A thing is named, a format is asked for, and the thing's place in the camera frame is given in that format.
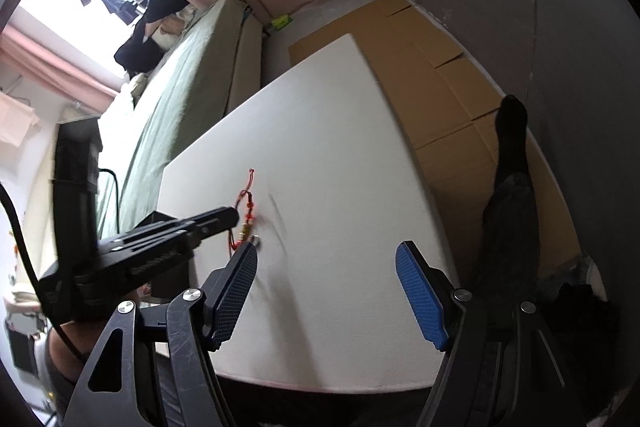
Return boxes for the white low table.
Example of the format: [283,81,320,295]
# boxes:
[150,32,461,395]

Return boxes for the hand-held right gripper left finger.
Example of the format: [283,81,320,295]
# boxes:
[62,241,261,427]

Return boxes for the dark grey wardrobe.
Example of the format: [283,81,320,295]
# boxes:
[365,0,640,308]

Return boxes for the narrow pink curtain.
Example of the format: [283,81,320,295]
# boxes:
[0,27,121,112]

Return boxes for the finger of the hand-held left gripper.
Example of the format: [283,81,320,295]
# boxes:
[97,205,240,260]
[75,234,203,295]

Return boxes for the flat brown cardboard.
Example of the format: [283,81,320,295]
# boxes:
[289,0,581,268]

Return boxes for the green white patterned quilt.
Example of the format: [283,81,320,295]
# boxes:
[100,74,148,132]

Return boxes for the person's left forearm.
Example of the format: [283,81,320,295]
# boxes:
[47,322,101,388]

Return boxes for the bed with green sheet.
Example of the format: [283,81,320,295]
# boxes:
[95,0,266,238]

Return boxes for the red string bracelet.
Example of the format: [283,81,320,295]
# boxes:
[227,167,261,253]

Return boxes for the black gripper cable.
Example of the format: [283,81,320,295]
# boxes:
[0,182,86,363]

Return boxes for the person's leg with black sock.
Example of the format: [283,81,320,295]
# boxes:
[467,94,543,308]

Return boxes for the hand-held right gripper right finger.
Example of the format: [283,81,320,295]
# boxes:
[395,241,588,427]

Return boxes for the hanging peach shirt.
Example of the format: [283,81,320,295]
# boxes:
[0,89,41,148]

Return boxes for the pile of dark clothes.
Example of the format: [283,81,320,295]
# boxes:
[114,0,188,72]

